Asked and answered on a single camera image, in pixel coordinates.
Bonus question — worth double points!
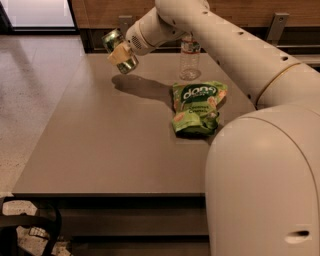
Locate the metal bracket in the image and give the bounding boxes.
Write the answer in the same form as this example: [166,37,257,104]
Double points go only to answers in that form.
[265,12,289,46]
[118,15,134,35]

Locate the black chair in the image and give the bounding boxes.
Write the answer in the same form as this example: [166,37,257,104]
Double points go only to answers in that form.
[0,197,62,256]

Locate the clear plastic water bottle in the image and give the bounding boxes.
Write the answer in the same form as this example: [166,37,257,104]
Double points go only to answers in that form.
[179,35,201,81]

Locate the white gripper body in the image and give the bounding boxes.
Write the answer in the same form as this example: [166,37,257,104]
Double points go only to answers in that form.
[125,8,184,56]

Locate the right metal bracket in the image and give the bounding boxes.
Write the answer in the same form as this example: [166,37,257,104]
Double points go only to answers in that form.
[265,12,289,46]

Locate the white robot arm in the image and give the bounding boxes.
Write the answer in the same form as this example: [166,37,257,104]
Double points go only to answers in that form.
[126,0,320,256]

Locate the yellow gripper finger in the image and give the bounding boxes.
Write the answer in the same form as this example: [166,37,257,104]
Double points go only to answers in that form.
[108,42,131,66]

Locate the green soda can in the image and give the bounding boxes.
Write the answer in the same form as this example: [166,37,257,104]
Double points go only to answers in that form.
[102,29,139,74]

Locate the left metal bracket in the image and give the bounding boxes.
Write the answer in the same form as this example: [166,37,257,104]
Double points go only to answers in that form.
[118,15,134,35]

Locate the green snack bag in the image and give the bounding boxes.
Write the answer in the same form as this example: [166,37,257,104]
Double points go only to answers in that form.
[172,81,228,136]

